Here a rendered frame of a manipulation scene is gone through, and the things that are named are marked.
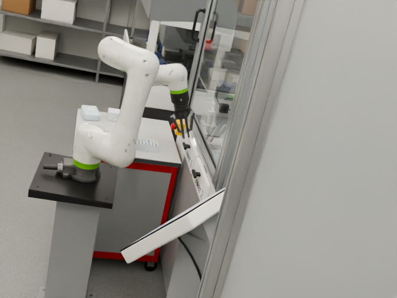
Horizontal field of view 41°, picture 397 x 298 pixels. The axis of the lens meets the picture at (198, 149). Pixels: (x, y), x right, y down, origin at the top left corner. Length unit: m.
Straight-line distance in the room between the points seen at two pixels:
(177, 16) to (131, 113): 1.25
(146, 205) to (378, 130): 2.15
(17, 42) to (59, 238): 4.32
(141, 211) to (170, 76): 0.85
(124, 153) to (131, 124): 0.13
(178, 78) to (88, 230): 0.83
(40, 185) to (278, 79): 1.64
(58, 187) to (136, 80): 0.59
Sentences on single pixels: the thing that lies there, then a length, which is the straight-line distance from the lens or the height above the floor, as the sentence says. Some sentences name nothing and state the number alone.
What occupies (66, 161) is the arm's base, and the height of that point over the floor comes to 0.86.
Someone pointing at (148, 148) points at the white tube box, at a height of 0.78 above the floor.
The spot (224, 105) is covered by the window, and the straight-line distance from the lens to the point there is 2.39.
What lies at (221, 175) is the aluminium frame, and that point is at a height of 1.02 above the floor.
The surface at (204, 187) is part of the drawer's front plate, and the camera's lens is 2.41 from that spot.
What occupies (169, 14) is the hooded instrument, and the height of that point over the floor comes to 1.42.
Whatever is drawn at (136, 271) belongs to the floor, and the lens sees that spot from 3.32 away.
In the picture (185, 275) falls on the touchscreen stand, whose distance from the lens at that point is 1.88.
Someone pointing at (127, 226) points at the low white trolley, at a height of 0.32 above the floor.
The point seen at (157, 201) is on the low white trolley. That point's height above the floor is 0.50.
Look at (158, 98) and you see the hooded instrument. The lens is 3.51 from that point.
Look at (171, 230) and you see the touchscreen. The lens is 1.60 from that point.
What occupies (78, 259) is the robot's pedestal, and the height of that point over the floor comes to 0.40.
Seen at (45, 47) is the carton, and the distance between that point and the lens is 6.57.
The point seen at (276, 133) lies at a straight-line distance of 0.98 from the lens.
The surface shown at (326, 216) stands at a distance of 1.08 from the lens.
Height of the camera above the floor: 1.96
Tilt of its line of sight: 22 degrees down
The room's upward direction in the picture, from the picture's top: 13 degrees clockwise
